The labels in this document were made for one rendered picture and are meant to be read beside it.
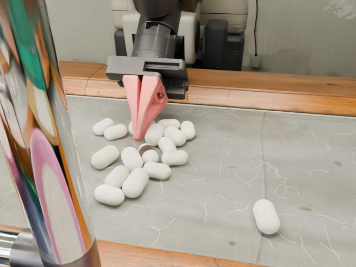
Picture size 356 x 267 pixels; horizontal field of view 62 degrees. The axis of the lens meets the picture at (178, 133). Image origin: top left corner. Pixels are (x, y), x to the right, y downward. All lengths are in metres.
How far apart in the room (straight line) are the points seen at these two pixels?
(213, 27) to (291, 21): 1.40
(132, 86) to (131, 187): 0.13
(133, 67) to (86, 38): 2.33
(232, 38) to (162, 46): 0.84
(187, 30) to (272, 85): 0.45
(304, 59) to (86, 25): 1.73
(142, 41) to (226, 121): 0.17
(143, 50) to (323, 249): 0.29
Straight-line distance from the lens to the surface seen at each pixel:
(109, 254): 0.24
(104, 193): 0.31
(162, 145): 0.37
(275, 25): 2.40
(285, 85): 0.54
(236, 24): 1.21
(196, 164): 0.36
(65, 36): 2.79
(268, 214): 0.28
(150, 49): 0.40
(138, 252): 0.24
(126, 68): 0.38
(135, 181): 0.31
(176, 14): 0.44
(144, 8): 0.40
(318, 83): 0.57
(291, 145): 0.42
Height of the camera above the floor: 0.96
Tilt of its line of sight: 31 degrees down
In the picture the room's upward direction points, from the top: straight up
